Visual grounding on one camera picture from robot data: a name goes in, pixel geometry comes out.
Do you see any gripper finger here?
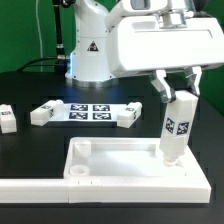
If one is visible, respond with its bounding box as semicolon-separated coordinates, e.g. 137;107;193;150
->
184;66;202;96
149;70;176;103

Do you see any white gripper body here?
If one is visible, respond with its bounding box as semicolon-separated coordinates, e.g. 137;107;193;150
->
106;16;224;77

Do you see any white desk top tray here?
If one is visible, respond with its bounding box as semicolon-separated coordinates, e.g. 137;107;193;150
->
64;137;201;178

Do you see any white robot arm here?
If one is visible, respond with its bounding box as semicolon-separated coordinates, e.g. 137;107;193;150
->
52;0;224;103

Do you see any fiducial marker plate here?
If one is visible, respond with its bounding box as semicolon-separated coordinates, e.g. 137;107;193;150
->
50;103;127;122

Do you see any white L-shaped corner guide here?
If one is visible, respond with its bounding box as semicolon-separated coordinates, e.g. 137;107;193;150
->
0;142;212;204

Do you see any black cable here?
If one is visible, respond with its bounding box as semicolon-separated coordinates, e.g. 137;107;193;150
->
14;0;72;73

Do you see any white cable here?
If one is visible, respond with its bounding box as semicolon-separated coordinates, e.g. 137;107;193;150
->
35;0;44;73

